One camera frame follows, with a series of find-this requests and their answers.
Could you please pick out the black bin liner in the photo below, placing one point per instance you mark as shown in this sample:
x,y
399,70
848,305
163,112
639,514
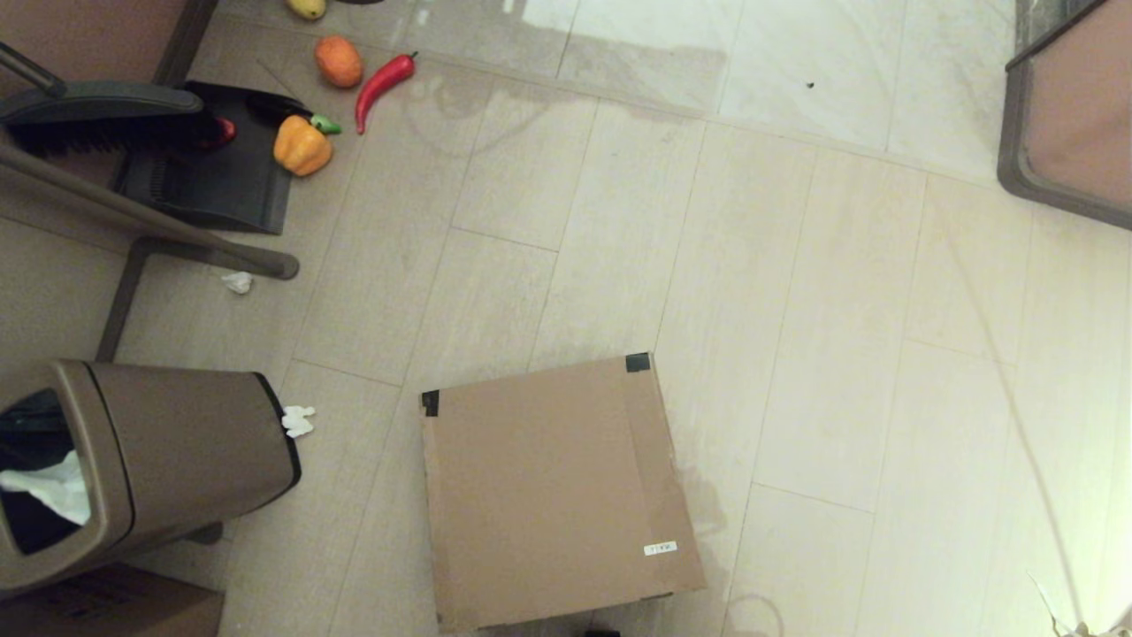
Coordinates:
x,y
26,425

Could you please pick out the orange toy fruit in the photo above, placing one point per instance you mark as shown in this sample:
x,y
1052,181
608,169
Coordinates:
x,y
339,62

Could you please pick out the brown table with grey frame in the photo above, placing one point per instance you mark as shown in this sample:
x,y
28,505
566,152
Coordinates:
x,y
1079,115
80,35

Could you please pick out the red toy chili pepper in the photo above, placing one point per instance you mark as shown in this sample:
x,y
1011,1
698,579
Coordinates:
x,y
380,84

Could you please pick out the dark toy eggplant green stem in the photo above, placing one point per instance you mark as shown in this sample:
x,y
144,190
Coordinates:
x,y
325,124

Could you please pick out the yellow toy fruit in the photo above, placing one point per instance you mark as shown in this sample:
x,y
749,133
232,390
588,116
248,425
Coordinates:
x,y
306,8

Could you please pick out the small red toy fruit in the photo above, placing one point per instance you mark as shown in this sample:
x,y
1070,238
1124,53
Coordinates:
x,y
226,133

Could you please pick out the black broom brush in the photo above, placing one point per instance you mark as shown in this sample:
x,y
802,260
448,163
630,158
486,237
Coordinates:
x,y
97,102

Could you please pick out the white crumpled plastic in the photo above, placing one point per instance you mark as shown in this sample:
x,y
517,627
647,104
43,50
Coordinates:
x,y
1074,631

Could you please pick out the brown metal tube frame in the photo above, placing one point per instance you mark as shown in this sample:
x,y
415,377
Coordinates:
x,y
177,228

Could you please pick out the orange toy bell pepper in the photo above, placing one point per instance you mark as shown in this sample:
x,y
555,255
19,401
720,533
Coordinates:
x,y
301,149

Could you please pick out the black dustpan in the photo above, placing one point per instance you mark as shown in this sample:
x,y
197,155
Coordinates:
x,y
221,186

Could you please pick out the brown cardboard shoe box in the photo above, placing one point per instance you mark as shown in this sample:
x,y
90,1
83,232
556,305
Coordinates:
x,y
548,487

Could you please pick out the white crumpled paper wad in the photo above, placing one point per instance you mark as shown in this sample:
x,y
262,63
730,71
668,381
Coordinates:
x,y
237,282
298,421

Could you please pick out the brown trash bin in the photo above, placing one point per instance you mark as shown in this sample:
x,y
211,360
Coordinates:
x,y
177,442

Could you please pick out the white tissue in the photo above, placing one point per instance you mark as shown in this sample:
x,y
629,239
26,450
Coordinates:
x,y
53,491

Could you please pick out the closed brown cardboard carton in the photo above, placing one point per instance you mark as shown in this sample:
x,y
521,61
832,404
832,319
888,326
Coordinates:
x,y
106,610

